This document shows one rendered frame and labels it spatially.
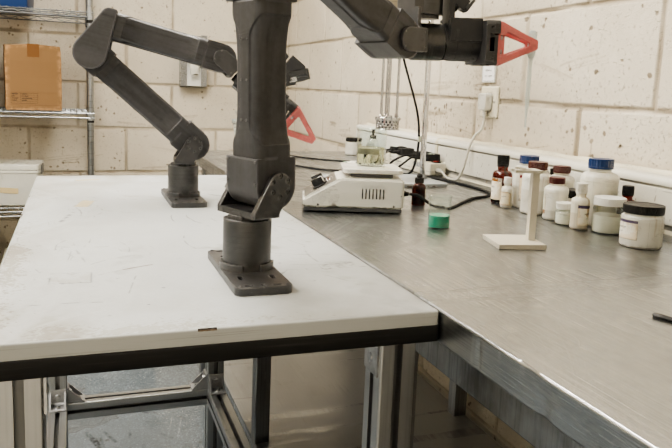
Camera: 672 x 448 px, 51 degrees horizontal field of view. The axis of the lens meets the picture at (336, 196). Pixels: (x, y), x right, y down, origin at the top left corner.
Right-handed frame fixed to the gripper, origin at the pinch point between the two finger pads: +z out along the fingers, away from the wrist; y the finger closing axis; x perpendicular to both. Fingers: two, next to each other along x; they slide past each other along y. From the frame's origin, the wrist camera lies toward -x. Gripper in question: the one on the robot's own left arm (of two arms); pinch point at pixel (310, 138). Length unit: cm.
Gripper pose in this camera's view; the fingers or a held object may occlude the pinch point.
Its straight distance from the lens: 151.3
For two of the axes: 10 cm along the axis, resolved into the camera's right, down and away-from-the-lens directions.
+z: 7.5, 6.5, 1.3
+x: -6.6, 7.5, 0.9
